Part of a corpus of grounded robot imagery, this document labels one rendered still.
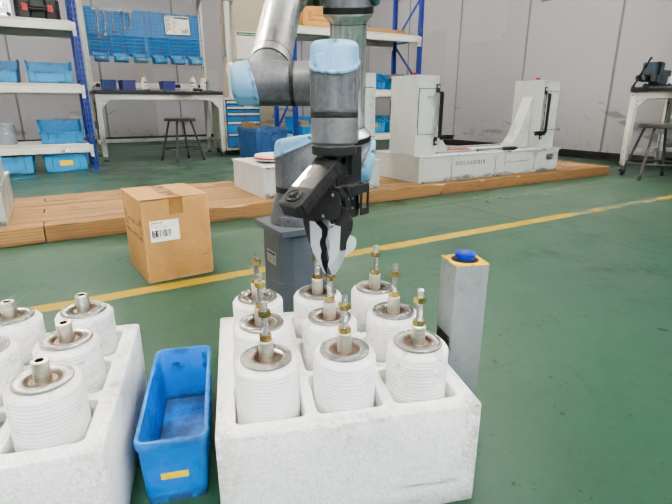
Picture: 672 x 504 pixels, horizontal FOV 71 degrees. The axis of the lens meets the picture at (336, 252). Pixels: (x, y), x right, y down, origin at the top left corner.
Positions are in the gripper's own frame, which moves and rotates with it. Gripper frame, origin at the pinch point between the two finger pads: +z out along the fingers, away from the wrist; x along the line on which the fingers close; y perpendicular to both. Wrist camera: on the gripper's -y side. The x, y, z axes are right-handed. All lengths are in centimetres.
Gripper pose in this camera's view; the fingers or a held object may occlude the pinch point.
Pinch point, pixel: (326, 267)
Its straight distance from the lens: 79.8
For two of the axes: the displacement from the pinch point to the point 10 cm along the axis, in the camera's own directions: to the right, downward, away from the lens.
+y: 6.1, -2.4, 7.6
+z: 0.0, 9.5, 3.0
